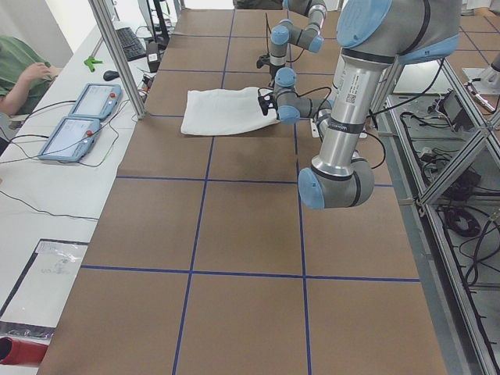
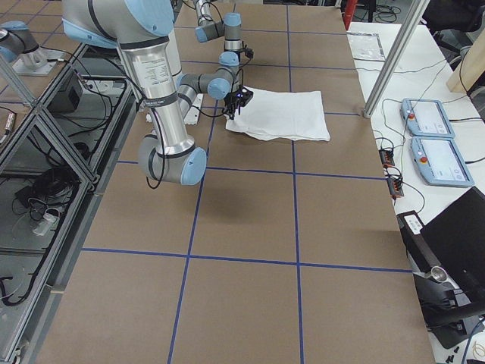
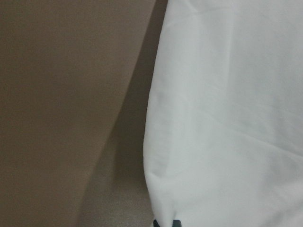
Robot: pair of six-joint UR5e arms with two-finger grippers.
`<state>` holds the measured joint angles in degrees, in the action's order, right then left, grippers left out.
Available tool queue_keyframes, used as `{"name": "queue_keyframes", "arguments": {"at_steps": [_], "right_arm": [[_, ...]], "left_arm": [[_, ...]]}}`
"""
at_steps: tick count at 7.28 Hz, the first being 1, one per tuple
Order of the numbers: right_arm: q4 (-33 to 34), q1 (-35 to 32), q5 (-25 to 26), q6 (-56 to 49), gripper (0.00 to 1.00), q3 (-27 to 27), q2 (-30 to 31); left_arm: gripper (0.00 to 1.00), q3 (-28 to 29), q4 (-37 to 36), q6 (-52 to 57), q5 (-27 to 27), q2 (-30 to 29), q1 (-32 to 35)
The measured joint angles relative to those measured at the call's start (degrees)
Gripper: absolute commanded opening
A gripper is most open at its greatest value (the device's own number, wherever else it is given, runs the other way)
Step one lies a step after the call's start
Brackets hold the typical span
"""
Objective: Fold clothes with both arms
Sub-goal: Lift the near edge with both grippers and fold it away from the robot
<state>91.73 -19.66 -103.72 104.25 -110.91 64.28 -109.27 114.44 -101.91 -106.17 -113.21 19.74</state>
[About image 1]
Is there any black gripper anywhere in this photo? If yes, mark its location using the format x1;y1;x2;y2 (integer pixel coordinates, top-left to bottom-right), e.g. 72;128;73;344
268;68;276;87

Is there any white long-sleeve printed shirt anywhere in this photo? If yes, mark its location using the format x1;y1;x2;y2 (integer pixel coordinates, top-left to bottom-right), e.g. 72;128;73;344
180;87;278;136

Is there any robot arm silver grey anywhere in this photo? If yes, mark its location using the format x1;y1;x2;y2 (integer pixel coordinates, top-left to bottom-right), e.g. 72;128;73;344
270;1;462;209
267;0;327;84

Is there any black power adapter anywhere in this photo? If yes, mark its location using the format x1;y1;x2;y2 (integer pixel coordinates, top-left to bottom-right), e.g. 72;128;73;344
146;41;161;73

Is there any black keyboard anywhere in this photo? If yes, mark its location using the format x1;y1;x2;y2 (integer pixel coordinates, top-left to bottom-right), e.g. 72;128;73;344
116;27;146;62

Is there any black computer mouse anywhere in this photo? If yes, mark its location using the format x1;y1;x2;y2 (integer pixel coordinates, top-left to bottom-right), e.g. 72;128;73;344
102;70;120;82

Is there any upper blue teach pendant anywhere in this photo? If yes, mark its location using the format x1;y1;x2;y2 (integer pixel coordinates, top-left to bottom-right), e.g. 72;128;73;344
69;83;122;120

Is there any blue teach pendant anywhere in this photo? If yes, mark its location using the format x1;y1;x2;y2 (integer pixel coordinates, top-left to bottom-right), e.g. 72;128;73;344
37;116;101;163
69;83;122;120

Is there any green plastic tool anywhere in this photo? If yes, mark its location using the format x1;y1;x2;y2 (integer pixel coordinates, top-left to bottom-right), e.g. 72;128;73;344
84;55;102;73

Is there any lower blue teach pendant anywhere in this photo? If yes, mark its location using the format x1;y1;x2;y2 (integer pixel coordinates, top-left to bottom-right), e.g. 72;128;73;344
37;116;101;163

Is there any person in green shirt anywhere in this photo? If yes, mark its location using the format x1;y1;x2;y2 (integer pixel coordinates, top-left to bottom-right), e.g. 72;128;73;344
1;35;62;116

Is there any paper sheet in sleeve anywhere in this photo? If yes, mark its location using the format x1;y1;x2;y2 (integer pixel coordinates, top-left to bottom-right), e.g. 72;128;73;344
1;238;88;340

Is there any red cylinder object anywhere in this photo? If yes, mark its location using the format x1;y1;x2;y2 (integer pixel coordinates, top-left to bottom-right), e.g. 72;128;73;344
1;337;48;366

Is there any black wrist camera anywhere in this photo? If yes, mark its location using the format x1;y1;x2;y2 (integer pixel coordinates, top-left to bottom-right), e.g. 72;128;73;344
256;55;270;69
257;87;277;116

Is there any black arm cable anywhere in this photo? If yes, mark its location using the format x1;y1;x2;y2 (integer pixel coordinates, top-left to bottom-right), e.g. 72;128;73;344
295;86;333;103

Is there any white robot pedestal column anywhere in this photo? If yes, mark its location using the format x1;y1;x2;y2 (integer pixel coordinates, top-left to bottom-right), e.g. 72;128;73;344
311;116;365;140

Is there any aluminium side frame rack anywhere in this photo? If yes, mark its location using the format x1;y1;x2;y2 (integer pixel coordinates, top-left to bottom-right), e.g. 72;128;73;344
376;48;499;374

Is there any aluminium frame post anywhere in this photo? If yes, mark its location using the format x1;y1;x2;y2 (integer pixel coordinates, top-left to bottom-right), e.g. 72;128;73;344
88;0;146;120

